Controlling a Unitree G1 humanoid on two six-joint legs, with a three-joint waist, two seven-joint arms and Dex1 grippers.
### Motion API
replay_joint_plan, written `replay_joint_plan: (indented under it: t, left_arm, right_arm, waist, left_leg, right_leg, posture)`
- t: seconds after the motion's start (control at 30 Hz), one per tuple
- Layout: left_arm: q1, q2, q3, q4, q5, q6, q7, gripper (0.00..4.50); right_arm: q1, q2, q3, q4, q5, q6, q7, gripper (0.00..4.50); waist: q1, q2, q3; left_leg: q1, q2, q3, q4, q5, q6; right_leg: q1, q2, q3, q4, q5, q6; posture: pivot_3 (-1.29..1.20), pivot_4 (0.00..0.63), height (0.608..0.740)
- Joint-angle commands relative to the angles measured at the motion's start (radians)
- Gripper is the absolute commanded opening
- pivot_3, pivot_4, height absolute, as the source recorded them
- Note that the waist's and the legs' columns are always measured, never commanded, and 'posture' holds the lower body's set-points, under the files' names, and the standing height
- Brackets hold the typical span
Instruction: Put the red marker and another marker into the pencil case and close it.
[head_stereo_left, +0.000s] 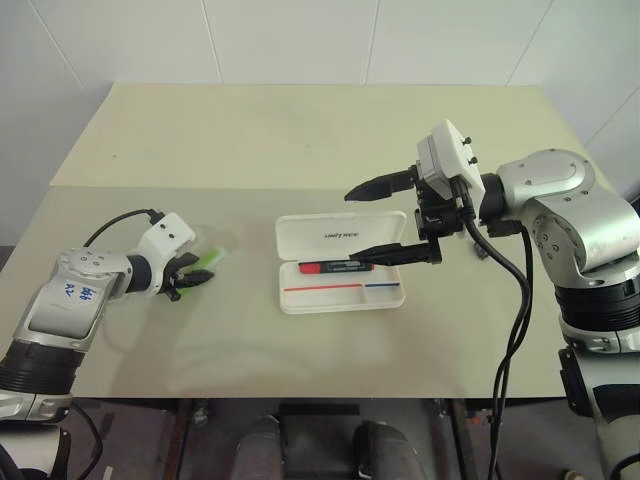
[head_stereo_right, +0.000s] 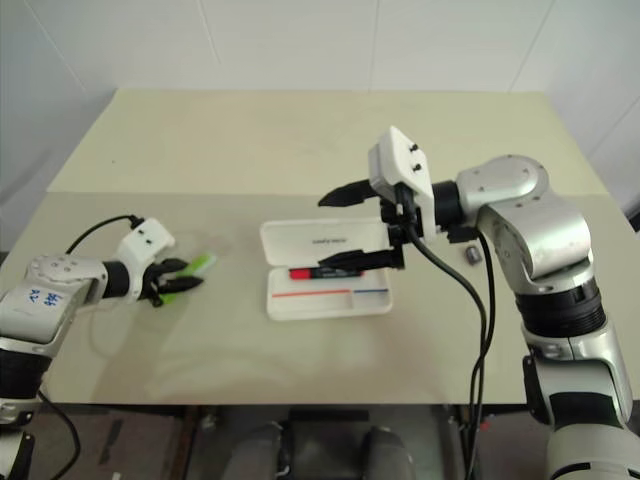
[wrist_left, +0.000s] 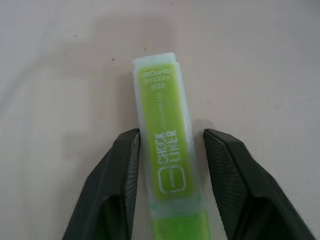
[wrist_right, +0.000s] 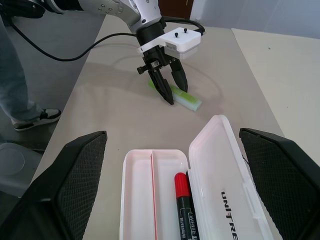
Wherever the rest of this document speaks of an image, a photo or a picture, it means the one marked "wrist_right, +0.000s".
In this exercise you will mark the grey translucent plastic stool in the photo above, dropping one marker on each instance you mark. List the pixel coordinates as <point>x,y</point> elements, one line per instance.
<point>15,165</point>

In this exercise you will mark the green marker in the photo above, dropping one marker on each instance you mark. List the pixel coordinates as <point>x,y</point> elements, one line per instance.
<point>186,98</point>

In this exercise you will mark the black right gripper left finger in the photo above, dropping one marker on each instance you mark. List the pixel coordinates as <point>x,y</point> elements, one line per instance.
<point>75,185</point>

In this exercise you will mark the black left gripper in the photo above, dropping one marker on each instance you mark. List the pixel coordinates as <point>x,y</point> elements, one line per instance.
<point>156,58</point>

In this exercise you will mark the white plastic pencil case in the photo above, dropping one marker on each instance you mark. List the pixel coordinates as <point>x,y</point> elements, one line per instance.
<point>212,180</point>

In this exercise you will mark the person's leg in jeans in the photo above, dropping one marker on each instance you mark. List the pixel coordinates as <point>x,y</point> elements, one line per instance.
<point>15,82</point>

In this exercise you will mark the red capped black marker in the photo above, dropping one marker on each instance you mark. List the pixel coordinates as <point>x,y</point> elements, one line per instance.
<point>185,200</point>

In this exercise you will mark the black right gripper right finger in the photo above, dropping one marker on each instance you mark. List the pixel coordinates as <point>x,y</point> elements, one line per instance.
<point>282,180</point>

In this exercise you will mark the black and white sneaker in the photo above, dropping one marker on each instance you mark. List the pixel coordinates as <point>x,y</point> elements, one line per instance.
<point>42,118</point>

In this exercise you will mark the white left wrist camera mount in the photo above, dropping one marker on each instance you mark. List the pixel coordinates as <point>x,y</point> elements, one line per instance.
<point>183,41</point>

